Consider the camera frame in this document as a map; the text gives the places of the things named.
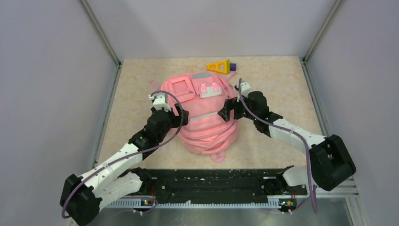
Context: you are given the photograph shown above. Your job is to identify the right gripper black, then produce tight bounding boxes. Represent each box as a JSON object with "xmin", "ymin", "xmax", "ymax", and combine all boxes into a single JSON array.
[{"xmin": 218, "ymin": 92, "xmax": 258, "ymax": 122}]

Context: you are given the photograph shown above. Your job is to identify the pink student backpack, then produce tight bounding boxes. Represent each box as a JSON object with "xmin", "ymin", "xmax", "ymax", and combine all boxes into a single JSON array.
[{"xmin": 150, "ymin": 71, "xmax": 239, "ymax": 163}]

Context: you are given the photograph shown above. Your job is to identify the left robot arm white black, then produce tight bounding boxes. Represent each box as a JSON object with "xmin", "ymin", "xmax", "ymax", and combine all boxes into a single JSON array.
[{"xmin": 60, "ymin": 104, "xmax": 189, "ymax": 226}]

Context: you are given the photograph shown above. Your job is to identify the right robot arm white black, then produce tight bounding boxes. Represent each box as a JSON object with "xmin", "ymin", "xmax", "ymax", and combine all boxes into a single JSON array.
[{"xmin": 218, "ymin": 91, "xmax": 357, "ymax": 194}]

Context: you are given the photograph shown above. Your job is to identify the yellow triangle toy purple cap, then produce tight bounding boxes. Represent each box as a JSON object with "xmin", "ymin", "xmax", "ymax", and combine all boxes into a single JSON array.
[{"xmin": 206, "ymin": 59, "xmax": 237, "ymax": 75}]

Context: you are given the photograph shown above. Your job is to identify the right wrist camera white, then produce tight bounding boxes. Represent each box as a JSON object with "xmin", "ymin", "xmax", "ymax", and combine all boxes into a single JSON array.
[{"xmin": 236, "ymin": 81, "xmax": 251, "ymax": 98}]

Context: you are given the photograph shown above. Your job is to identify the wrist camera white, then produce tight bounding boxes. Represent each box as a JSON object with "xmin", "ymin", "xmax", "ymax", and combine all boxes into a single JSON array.
[
  {"xmin": 149, "ymin": 93, "xmax": 171, "ymax": 112},
  {"xmin": 236, "ymin": 81, "xmax": 251, "ymax": 98}
]

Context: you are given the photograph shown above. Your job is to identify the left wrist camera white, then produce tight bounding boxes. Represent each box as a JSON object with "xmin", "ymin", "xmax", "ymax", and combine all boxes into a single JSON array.
[{"xmin": 149, "ymin": 93, "xmax": 171, "ymax": 112}]

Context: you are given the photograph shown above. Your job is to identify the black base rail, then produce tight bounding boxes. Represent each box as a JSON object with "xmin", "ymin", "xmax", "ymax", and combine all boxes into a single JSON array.
[{"xmin": 128, "ymin": 168, "xmax": 308, "ymax": 204}]

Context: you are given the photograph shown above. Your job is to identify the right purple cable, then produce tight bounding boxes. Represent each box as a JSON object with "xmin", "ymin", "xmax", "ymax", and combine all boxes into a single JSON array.
[{"xmin": 237, "ymin": 78, "xmax": 319, "ymax": 214}]

